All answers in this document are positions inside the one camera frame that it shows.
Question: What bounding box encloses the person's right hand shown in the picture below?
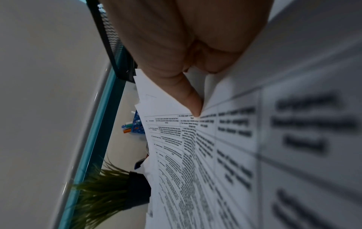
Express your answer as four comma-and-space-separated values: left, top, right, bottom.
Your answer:
100, 0, 275, 118

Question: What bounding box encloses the black mesh paper tray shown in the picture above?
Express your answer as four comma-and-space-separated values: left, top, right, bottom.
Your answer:
86, 0, 138, 85

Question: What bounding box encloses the pile of papers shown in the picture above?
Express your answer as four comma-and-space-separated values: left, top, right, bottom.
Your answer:
133, 68, 199, 229

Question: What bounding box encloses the printed paper bundle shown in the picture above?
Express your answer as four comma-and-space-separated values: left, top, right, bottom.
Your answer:
141, 0, 362, 229

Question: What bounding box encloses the blue pen holder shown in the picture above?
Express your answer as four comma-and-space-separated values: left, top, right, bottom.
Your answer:
131, 110, 146, 137

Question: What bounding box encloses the glass window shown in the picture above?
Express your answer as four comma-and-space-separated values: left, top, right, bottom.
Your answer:
57, 0, 132, 229

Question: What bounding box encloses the potted green plant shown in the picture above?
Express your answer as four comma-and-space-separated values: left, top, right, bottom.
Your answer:
69, 154, 152, 229

